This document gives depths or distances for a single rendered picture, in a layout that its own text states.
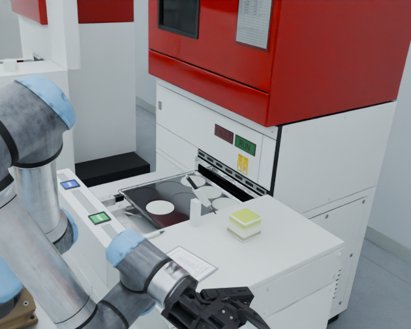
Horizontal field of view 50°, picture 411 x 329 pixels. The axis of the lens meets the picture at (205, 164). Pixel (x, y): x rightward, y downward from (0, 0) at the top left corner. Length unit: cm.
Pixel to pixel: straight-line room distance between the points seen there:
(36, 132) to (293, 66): 94
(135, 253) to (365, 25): 122
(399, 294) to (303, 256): 166
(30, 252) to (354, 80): 133
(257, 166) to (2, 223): 106
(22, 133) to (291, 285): 86
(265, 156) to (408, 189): 162
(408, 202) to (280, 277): 193
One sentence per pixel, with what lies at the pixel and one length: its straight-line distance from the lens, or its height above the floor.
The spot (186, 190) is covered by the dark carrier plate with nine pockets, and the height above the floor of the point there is 90.
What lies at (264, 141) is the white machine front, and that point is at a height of 115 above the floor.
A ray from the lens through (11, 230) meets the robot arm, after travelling 76.
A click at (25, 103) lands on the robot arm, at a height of 149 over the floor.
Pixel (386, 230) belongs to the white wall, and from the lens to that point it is 324.
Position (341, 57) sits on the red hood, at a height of 143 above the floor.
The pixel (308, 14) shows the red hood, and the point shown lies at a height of 158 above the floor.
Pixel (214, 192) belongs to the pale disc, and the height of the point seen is 90.
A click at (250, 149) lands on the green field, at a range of 163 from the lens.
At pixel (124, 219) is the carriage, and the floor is 88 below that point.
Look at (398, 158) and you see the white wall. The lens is 305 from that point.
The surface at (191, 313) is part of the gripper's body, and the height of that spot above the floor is 118.
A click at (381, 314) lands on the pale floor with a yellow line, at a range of 275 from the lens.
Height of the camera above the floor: 172
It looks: 25 degrees down
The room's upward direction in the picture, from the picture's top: 3 degrees clockwise
